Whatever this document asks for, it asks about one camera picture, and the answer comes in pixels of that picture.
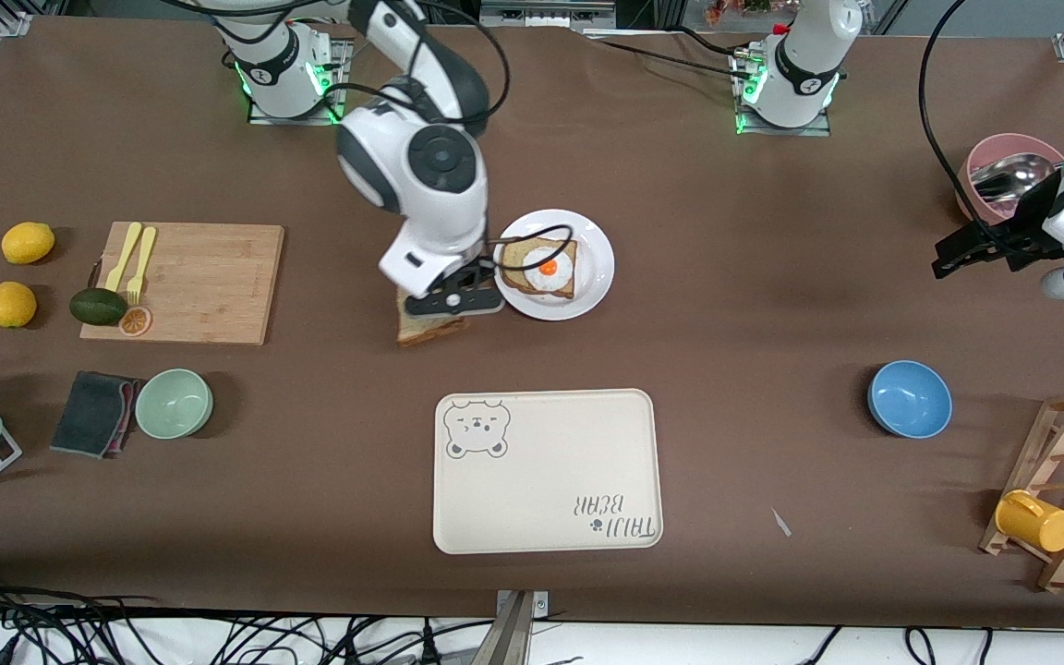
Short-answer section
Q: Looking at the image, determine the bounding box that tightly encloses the round orange-yellow lemon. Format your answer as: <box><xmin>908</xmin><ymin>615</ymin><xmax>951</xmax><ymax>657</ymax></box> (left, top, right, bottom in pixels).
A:
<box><xmin>0</xmin><ymin>281</ymin><xmax>38</xmax><ymax>329</ymax></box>

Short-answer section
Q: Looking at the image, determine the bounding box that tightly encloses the brown bread slice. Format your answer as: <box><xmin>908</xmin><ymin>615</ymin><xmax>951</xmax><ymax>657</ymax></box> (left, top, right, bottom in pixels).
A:
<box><xmin>498</xmin><ymin>236</ymin><xmax>579</xmax><ymax>300</ymax></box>
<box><xmin>396</xmin><ymin>288</ymin><xmax>470</xmax><ymax>348</ymax></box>

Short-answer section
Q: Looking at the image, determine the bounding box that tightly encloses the dark grey cloth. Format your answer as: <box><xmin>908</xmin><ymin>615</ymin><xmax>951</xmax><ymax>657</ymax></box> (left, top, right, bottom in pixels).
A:
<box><xmin>50</xmin><ymin>371</ymin><xmax>140</xmax><ymax>460</ymax></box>

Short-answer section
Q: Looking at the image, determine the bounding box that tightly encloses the metal table edge bracket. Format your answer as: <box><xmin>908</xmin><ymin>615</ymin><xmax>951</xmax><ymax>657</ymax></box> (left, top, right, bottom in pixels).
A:
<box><xmin>467</xmin><ymin>589</ymin><xmax>550</xmax><ymax>665</ymax></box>

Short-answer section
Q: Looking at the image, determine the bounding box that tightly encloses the silver equipment box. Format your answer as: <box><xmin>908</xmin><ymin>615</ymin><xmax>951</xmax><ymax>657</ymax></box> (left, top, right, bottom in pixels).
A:
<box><xmin>479</xmin><ymin>0</ymin><xmax>618</xmax><ymax>29</ymax></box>

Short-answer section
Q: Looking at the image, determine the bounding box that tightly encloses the black cable tangle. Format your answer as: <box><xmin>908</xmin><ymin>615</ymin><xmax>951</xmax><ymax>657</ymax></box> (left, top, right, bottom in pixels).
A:
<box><xmin>0</xmin><ymin>565</ymin><xmax>496</xmax><ymax>665</ymax></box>

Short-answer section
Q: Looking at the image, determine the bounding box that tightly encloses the wooden cutting board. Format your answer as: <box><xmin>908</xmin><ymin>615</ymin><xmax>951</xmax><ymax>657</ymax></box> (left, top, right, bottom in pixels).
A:
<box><xmin>79</xmin><ymin>223</ymin><xmax>285</xmax><ymax>347</ymax></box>

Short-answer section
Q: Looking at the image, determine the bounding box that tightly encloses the blue bowl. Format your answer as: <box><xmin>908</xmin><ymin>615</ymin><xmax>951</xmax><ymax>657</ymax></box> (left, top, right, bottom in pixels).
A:
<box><xmin>867</xmin><ymin>359</ymin><xmax>953</xmax><ymax>440</ymax></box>

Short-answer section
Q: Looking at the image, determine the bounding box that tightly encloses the yellow plastic knife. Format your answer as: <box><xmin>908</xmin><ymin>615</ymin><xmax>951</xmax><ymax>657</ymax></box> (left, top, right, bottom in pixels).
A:
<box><xmin>105</xmin><ymin>222</ymin><xmax>143</xmax><ymax>293</ymax></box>

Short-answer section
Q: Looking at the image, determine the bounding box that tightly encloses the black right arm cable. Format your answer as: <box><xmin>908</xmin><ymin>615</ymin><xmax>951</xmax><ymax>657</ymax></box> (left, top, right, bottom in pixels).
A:
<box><xmin>324</xmin><ymin>0</ymin><xmax>579</xmax><ymax>278</ymax></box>

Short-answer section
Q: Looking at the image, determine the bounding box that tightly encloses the metal spoon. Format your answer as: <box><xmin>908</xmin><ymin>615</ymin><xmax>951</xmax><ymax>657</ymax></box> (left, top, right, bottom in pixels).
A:
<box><xmin>971</xmin><ymin>152</ymin><xmax>1064</xmax><ymax>202</ymax></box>

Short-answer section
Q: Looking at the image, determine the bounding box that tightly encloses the pale green bowl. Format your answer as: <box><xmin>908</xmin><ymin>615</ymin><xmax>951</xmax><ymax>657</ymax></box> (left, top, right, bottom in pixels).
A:
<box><xmin>134</xmin><ymin>369</ymin><xmax>214</xmax><ymax>441</ymax></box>

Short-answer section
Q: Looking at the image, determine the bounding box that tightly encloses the cream bear print tray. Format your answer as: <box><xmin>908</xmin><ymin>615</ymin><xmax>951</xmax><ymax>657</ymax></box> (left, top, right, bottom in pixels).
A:
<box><xmin>432</xmin><ymin>388</ymin><xmax>664</xmax><ymax>556</ymax></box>

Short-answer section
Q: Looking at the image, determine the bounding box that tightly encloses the black base cable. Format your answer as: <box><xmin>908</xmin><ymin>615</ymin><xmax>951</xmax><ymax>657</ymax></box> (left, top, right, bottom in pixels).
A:
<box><xmin>583</xmin><ymin>28</ymin><xmax>745</xmax><ymax>77</ymax></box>

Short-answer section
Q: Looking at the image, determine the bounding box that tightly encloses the white round plate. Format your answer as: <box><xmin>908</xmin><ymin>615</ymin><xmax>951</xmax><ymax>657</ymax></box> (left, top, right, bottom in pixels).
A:
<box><xmin>492</xmin><ymin>209</ymin><xmax>615</xmax><ymax>322</ymax></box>

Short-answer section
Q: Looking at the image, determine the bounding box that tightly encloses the green avocado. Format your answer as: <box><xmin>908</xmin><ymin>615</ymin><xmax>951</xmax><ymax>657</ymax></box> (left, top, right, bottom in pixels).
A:
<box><xmin>68</xmin><ymin>287</ymin><xmax>129</xmax><ymax>327</ymax></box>

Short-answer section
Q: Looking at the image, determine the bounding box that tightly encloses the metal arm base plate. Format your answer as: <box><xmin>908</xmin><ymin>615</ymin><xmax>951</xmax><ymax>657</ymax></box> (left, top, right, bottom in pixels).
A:
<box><xmin>733</xmin><ymin>51</ymin><xmax>833</xmax><ymax>138</ymax></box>
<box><xmin>248</xmin><ymin>37</ymin><xmax>350</xmax><ymax>126</ymax></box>

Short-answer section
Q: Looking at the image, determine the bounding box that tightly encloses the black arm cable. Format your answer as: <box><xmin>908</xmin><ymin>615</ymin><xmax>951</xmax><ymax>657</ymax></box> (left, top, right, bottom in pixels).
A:
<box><xmin>918</xmin><ymin>0</ymin><xmax>1004</xmax><ymax>250</ymax></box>
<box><xmin>324</xmin><ymin>0</ymin><xmax>579</xmax><ymax>278</ymax></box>

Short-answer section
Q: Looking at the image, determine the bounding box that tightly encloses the yellow mug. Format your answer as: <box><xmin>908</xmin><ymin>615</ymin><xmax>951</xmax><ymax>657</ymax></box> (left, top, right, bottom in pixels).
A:
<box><xmin>994</xmin><ymin>490</ymin><xmax>1064</xmax><ymax>554</ymax></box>

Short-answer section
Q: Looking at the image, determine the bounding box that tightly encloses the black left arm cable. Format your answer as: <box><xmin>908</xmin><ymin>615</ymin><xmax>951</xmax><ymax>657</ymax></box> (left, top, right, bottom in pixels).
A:
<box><xmin>918</xmin><ymin>0</ymin><xmax>1004</xmax><ymax>250</ymax></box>

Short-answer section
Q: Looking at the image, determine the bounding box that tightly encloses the yellow lemon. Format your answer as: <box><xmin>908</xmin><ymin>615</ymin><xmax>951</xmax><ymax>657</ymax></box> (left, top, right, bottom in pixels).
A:
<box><xmin>1</xmin><ymin>222</ymin><xmax>56</xmax><ymax>266</ymax></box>

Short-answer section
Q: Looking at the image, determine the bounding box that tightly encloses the pink bowl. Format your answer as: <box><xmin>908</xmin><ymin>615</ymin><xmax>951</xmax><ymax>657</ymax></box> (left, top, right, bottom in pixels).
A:
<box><xmin>955</xmin><ymin>133</ymin><xmax>1064</xmax><ymax>227</ymax></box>

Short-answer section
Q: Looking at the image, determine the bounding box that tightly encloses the fried egg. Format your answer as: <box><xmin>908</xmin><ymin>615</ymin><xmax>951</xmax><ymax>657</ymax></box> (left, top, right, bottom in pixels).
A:
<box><xmin>522</xmin><ymin>248</ymin><xmax>574</xmax><ymax>293</ymax></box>

